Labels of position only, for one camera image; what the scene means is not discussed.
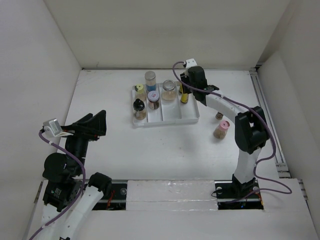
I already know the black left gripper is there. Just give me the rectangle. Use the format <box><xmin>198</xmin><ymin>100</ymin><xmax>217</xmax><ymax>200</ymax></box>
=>
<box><xmin>61</xmin><ymin>108</ymin><xmax>107</xmax><ymax>173</ymax></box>

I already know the yellow bottle cork cap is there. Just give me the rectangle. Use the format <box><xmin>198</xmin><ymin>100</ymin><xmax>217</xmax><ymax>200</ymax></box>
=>
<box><xmin>180</xmin><ymin>85</ymin><xmax>191</xmax><ymax>104</ymax></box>
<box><xmin>179</xmin><ymin>84</ymin><xmax>184</xmax><ymax>94</ymax></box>

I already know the clear glass jar metal lid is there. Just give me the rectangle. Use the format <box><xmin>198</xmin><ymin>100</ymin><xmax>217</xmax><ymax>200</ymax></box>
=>
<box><xmin>161</xmin><ymin>79</ymin><xmax>176</xmax><ymax>101</ymax></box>

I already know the small dark-lid brown jar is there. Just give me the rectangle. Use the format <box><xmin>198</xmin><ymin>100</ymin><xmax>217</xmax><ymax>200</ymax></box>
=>
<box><xmin>215</xmin><ymin>112</ymin><xmax>224</xmax><ymax>121</ymax></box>

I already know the blue-label tall spice jar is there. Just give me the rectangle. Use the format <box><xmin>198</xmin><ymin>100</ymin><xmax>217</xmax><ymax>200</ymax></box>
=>
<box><xmin>144</xmin><ymin>71</ymin><xmax>157</xmax><ymax>93</ymax></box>

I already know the black-cap spice bottle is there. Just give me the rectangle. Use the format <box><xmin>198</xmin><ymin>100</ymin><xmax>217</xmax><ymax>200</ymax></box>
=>
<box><xmin>132</xmin><ymin>98</ymin><xmax>147</xmax><ymax>120</ymax></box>

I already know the red-label white-lid spice jar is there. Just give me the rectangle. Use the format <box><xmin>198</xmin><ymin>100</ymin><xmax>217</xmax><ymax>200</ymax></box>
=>
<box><xmin>147</xmin><ymin>90</ymin><xmax>160</xmax><ymax>110</ymax></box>

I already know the yellow-cap spice bottle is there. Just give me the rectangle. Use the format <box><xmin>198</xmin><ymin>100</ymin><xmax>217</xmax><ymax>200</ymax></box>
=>
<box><xmin>134</xmin><ymin>84</ymin><xmax>146</xmax><ymax>102</ymax></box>

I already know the pink-cap spice bottle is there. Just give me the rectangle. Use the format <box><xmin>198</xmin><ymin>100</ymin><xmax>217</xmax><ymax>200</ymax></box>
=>
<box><xmin>213</xmin><ymin>120</ymin><xmax>230</xmax><ymax>140</ymax></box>

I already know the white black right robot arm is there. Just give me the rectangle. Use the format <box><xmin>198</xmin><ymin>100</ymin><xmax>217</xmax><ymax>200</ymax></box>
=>
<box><xmin>177</xmin><ymin>64</ymin><xmax>272</xmax><ymax>203</ymax></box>

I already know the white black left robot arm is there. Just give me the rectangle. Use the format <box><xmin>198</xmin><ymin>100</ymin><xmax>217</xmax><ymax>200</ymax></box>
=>
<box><xmin>31</xmin><ymin>110</ymin><xmax>115</xmax><ymax>240</ymax></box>

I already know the white divided organizer tray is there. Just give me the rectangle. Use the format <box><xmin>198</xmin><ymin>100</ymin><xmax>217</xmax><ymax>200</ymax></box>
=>
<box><xmin>132</xmin><ymin>81</ymin><xmax>200</xmax><ymax>128</ymax></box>

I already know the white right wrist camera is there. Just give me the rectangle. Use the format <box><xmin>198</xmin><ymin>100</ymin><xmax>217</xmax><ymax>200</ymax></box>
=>
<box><xmin>183</xmin><ymin>58</ymin><xmax>198</xmax><ymax>69</ymax></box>

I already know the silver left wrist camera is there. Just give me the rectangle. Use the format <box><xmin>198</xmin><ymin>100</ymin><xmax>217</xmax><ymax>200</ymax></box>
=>
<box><xmin>43</xmin><ymin>118</ymin><xmax>63</xmax><ymax>138</ymax></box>

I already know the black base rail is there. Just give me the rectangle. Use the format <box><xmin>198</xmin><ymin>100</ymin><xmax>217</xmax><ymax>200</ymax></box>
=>
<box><xmin>93</xmin><ymin>180</ymin><xmax>264</xmax><ymax>212</ymax></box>

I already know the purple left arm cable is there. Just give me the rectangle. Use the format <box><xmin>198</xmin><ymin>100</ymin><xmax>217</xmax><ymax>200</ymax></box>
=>
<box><xmin>26</xmin><ymin>131</ymin><xmax>86</xmax><ymax>240</ymax></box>

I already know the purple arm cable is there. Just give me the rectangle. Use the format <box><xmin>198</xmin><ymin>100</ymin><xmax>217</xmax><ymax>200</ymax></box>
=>
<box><xmin>171</xmin><ymin>61</ymin><xmax>293</xmax><ymax>204</ymax></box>
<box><xmin>26</xmin><ymin>131</ymin><xmax>86</xmax><ymax>240</ymax></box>

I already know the aluminium side rail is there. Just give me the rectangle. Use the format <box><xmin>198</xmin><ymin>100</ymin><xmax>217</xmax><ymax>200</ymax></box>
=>
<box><xmin>249</xmin><ymin>62</ymin><xmax>291</xmax><ymax>179</ymax></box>

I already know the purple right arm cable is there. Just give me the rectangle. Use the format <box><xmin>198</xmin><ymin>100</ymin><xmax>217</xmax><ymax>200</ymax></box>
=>
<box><xmin>171</xmin><ymin>61</ymin><xmax>293</xmax><ymax>204</ymax></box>

